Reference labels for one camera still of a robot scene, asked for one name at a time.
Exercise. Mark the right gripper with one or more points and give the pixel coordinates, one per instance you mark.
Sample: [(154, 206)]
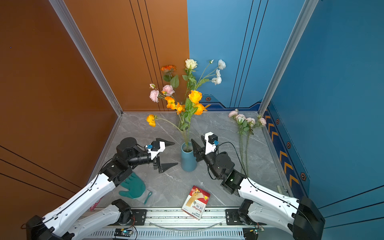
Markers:
[(199, 153)]

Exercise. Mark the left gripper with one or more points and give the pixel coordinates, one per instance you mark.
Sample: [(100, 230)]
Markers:
[(162, 168)]

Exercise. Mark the teal cylindrical vase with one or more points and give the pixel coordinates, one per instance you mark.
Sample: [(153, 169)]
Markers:
[(188, 160)]

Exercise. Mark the orange flower bunch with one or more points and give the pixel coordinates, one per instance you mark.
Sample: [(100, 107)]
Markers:
[(151, 120)]

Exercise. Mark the yellow orange ranunculus stem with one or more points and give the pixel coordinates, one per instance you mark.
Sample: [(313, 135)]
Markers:
[(192, 107)]

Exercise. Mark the orange poppy flower stem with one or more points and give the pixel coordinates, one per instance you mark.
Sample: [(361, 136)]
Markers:
[(171, 104)]

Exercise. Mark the pink peony flower stem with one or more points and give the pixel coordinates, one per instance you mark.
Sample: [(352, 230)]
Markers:
[(156, 94)]

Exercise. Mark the orange gerbera flower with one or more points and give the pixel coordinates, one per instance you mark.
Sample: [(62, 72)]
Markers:
[(170, 76)]

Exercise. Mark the white ranunculus flower stem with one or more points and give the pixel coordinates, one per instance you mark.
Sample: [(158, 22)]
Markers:
[(214, 76)]

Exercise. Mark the cream white rose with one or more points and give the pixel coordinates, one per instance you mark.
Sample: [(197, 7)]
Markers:
[(189, 77)]

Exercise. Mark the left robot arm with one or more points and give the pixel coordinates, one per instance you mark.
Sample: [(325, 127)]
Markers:
[(65, 222)]

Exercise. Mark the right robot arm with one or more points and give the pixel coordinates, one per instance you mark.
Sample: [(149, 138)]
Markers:
[(298, 217)]

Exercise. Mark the green rubber glove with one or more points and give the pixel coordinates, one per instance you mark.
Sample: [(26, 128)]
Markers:
[(135, 189)]

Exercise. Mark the red and white box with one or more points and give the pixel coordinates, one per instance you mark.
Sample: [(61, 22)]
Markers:
[(196, 202)]

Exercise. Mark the pink rose bunch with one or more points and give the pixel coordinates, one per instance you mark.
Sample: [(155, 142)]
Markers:
[(246, 127)]

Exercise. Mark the green circuit board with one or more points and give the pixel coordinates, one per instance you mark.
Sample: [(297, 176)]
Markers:
[(124, 233)]

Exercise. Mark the pink snack packet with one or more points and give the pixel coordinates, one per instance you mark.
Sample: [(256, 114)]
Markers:
[(94, 206)]

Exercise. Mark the right circuit board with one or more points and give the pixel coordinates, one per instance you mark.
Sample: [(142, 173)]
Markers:
[(252, 233)]

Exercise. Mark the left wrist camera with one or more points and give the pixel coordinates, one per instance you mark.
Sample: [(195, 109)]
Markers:
[(155, 148)]

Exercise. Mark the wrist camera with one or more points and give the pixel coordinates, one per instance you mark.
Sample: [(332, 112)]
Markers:
[(211, 143), (155, 148)]

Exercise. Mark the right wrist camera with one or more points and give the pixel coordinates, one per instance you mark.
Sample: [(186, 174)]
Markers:
[(211, 143)]

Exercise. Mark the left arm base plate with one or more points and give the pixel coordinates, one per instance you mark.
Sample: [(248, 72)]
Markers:
[(135, 217)]

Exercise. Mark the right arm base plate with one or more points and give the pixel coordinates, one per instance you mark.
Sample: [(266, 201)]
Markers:
[(233, 218)]

